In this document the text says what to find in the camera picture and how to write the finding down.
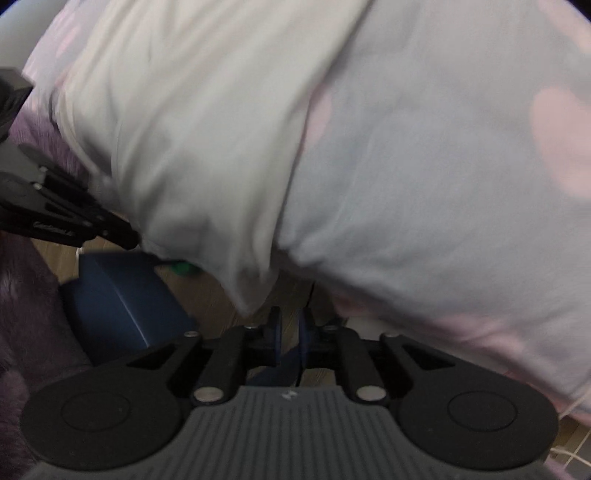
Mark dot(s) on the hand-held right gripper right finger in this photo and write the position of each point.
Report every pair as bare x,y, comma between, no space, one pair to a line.
305,339

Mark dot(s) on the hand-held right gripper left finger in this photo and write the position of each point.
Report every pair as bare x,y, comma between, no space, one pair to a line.
276,339

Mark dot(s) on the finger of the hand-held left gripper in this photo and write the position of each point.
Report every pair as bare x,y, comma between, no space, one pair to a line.
117,233

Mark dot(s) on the cream T-shirt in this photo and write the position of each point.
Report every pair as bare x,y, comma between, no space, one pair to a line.
184,138

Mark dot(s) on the dark blue box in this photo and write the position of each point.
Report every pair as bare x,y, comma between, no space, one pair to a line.
120,304

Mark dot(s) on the small green object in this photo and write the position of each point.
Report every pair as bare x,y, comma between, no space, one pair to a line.
182,267

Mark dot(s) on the purple fleece robe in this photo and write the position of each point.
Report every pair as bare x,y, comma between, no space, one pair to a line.
27,300

